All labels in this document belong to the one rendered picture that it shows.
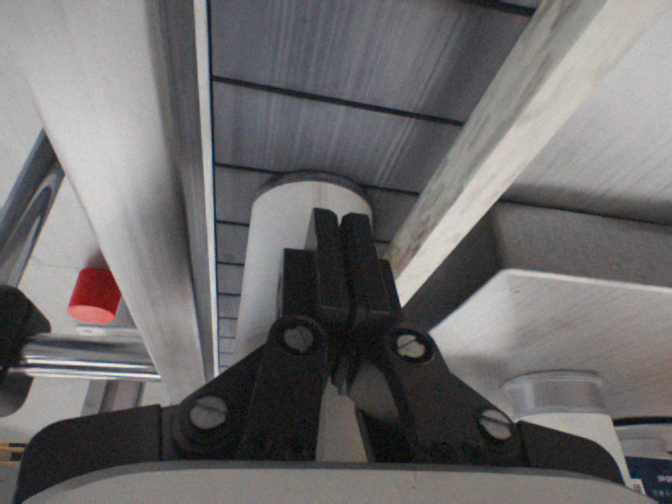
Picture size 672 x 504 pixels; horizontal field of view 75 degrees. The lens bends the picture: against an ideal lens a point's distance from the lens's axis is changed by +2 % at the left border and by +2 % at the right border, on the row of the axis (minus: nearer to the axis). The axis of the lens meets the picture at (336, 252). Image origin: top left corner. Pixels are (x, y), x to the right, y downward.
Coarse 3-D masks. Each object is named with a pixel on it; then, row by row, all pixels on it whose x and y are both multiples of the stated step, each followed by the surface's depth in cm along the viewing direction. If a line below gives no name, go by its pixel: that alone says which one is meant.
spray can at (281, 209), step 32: (256, 192) 18; (288, 192) 16; (320, 192) 16; (352, 192) 17; (256, 224) 16; (288, 224) 15; (256, 256) 15; (256, 288) 15; (256, 320) 14; (320, 416) 12; (352, 416) 12; (320, 448) 12; (352, 448) 12
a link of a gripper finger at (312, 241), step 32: (320, 224) 11; (288, 256) 11; (320, 256) 10; (288, 288) 10; (320, 288) 9; (320, 320) 9; (256, 352) 9; (224, 384) 8; (192, 416) 7; (224, 416) 7; (192, 448) 7; (224, 448) 7
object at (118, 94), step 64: (0, 0) 3; (64, 0) 3; (128, 0) 3; (192, 0) 4; (64, 64) 3; (128, 64) 3; (192, 64) 5; (64, 128) 4; (128, 128) 4; (192, 128) 5; (128, 192) 5; (192, 192) 6; (128, 256) 6; (192, 256) 6; (192, 320) 8; (192, 384) 12
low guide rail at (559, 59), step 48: (576, 0) 8; (624, 0) 8; (528, 48) 10; (576, 48) 8; (624, 48) 8; (528, 96) 10; (576, 96) 9; (480, 144) 11; (528, 144) 11; (432, 192) 14; (480, 192) 12; (432, 240) 14
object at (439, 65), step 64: (256, 0) 11; (320, 0) 11; (384, 0) 11; (448, 0) 11; (512, 0) 11; (256, 64) 13; (320, 64) 13; (384, 64) 13; (448, 64) 13; (256, 128) 15; (320, 128) 15; (384, 128) 15; (448, 128) 15; (384, 192) 18
